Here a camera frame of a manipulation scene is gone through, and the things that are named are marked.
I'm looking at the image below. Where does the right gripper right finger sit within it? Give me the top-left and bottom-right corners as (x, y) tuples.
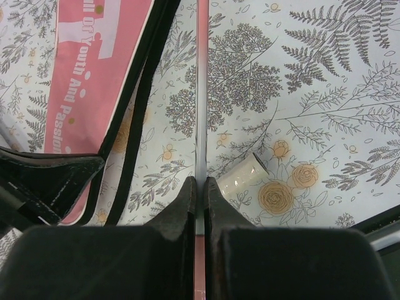
(204, 177), (397, 299)

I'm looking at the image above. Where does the floral table mat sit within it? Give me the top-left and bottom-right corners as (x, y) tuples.
(0, 0), (400, 266)

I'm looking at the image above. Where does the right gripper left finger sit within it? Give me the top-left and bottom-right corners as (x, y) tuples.
(1, 177), (196, 299)

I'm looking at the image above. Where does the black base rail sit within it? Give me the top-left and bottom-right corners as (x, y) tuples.
(352, 205), (399, 254)

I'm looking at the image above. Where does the pink racket cover bag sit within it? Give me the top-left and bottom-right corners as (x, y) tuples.
(44, 1), (177, 222)

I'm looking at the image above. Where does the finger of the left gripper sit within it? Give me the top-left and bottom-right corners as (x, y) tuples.
(1, 147), (105, 225)

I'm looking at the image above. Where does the pink racket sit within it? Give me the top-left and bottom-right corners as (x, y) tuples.
(217, 152), (269, 199)
(194, 0), (209, 300)

